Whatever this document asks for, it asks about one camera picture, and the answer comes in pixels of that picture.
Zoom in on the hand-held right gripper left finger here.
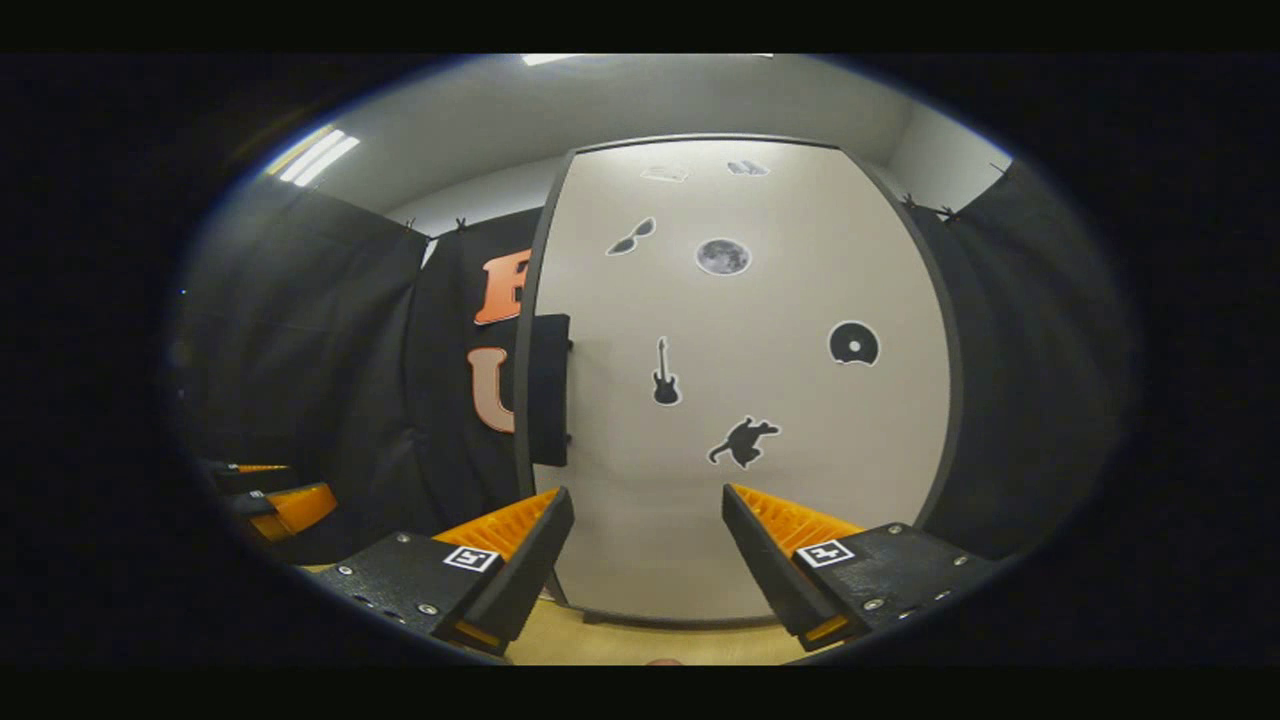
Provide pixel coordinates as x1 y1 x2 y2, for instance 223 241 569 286
300 486 577 658

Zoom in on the grey cabinet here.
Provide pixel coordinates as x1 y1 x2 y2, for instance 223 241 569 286
513 133 966 631

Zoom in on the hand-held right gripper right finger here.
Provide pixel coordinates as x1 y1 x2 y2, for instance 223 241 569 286
720 484 1001 653

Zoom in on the black door handle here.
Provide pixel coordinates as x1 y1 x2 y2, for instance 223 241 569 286
527 313 573 468

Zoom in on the ceiling strip light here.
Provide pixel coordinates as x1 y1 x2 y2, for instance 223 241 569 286
265 125 361 189

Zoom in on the black backdrop cloth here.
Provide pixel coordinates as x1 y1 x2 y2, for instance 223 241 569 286
180 165 1131 566

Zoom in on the white cabinet door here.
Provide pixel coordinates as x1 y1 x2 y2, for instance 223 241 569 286
530 140 951 621

